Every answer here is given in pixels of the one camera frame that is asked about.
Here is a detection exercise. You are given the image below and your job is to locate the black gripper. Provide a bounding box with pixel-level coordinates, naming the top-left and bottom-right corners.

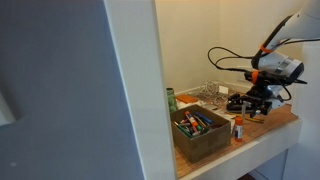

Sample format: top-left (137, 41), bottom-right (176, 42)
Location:
top-left (228, 70), bottom-right (284, 118)

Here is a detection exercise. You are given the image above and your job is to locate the green glass jar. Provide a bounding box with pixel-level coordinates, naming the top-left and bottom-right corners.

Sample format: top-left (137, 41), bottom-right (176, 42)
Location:
top-left (166, 88), bottom-right (178, 112)

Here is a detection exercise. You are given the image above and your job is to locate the yellow pencil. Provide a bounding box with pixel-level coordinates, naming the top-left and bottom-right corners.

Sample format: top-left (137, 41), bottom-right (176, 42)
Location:
top-left (245, 115), bottom-right (264, 121)
top-left (236, 115), bottom-right (264, 123)

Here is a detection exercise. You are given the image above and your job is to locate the white papers stack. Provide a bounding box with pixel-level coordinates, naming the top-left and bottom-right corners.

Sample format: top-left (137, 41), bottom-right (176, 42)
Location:
top-left (177, 101), bottom-right (235, 126)

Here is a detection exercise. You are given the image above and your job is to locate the green marker in box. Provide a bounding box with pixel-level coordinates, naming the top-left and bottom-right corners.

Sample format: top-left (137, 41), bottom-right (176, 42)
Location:
top-left (174, 121), bottom-right (193, 138)

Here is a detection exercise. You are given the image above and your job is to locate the blue marker in box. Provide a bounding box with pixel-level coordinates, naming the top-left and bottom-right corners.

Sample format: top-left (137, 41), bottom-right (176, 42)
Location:
top-left (195, 112), bottom-right (214, 124)

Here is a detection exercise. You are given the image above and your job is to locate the orange cap glue stick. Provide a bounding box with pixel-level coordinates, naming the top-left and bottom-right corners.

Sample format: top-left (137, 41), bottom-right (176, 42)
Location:
top-left (234, 117), bottom-right (243, 142)

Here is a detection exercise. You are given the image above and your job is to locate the orange notepad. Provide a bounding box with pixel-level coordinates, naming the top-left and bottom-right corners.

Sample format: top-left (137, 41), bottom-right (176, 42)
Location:
top-left (176, 94), bottom-right (198, 104)

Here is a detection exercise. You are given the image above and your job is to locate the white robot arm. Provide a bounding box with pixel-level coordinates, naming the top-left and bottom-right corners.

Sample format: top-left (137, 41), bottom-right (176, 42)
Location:
top-left (220, 0), bottom-right (318, 114)

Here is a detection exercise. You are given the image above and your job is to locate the orange marker in box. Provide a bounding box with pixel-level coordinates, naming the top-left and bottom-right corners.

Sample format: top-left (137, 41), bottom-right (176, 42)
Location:
top-left (184, 111), bottom-right (199, 128)

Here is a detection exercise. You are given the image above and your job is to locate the white upright tube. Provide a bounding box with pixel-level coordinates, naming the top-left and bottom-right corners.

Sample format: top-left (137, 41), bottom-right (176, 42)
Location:
top-left (242, 101), bottom-right (247, 120)

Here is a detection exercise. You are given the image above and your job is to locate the brown cardboard box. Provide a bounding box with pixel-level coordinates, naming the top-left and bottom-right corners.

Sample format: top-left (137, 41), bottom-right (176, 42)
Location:
top-left (170, 105), bottom-right (231, 163)

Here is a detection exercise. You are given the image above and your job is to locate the black glasses case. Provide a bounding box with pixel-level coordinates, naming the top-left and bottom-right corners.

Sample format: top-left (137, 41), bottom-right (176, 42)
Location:
top-left (226, 104), bottom-right (253, 113)

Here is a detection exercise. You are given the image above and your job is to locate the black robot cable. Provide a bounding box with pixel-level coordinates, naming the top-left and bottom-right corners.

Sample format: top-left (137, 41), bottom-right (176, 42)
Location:
top-left (207, 37), bottom-right (320, 103)

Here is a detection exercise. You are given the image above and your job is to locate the white power adapter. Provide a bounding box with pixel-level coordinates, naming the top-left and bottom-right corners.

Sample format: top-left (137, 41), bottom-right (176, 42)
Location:
top-left (219, 85), bottom-right (229, 94)

